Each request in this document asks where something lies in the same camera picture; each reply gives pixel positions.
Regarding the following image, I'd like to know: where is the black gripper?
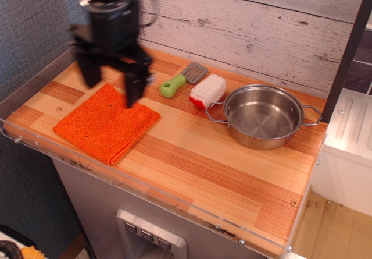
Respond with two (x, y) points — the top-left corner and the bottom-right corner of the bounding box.
(69, 8), (151, 108)

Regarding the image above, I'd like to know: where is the orange knitted cloth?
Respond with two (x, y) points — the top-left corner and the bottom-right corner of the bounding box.
(53, 83), (160, 166)

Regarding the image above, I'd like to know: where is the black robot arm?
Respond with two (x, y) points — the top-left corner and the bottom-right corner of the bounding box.
(69, 0), (152, 108)

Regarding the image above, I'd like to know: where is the white red toy food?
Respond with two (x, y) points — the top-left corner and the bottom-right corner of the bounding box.
(189, 74), (227, 109)

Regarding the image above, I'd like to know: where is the grey toy fridge cabinet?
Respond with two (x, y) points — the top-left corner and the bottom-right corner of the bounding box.
(52, 158), (263, 258)

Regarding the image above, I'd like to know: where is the stainless steel pot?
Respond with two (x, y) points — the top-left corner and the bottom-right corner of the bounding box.
(205, 84), (323, 150)

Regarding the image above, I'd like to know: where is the silver dispenser panel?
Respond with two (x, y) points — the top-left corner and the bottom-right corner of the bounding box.
(116, 208), (188, 258)

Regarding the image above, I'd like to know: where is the yellow black object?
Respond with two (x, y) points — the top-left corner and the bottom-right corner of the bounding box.
(1, 240), (45, 259)

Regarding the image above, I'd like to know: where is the white plastic cabinet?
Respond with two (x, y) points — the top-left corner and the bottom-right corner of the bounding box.
(310, 89), (371, 215)

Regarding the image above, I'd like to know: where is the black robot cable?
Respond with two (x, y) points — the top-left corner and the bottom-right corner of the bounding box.
(127, 0), (160, 29)

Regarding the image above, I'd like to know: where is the green handled grey spatula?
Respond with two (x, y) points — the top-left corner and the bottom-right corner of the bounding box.
(159, 62), (208, 98)

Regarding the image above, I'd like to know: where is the clear acrylic guard rail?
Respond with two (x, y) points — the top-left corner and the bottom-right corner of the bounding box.
(1, 49), (327, 258)

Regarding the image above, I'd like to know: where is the dark grey right post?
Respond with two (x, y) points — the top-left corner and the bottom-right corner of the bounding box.
(322, 0), (371, 123)

